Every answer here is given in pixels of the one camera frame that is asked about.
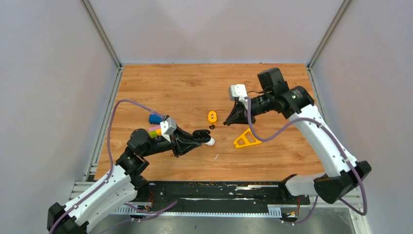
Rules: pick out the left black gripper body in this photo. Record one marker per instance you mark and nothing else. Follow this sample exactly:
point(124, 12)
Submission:
point(167, 146)

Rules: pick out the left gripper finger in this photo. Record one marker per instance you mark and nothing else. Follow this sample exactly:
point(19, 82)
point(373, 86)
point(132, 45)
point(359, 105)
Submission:
point(186, 148)
point(182, 137)

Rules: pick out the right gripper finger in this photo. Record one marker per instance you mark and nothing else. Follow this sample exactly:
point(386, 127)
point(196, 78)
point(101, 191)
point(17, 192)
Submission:
point(237, 106)
point(237, 117)

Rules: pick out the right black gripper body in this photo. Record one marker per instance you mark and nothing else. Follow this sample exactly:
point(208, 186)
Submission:
point(261, 104)

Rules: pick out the black earbud charging case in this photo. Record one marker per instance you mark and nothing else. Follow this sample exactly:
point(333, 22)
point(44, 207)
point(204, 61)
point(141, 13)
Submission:
point(201, 135)

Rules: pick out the white earbud charging case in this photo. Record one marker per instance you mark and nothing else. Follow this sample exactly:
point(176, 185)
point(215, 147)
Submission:
point(211, 142)

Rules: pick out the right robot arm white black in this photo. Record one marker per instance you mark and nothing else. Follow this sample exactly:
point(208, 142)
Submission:
point(342, 171)

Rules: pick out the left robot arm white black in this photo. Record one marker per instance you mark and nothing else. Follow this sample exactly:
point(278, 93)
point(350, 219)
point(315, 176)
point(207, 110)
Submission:
point(123, 182)

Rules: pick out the yellow traffic light block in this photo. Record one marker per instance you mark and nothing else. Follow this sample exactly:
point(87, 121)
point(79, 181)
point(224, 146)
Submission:
point(212, 117)

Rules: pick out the pink green orange brick stack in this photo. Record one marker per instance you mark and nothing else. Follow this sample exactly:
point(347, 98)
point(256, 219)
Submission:
point(155, 131)

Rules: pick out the blue toy brick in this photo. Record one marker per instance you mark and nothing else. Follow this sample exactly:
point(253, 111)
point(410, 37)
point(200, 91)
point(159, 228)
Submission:
point(154, 119)

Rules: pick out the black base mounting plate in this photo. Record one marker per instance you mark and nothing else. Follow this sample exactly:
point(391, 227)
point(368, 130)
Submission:
point(219, 197)

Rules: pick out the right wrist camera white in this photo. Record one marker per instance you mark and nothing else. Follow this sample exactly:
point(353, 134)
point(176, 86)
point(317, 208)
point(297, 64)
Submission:
point(237, 91)

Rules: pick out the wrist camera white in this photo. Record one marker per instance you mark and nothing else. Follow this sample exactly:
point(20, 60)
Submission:
point(168, 126)
point(237, 91)

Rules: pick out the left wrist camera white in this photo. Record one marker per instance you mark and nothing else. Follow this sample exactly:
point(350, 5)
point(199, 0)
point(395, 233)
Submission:
point(168, 126)

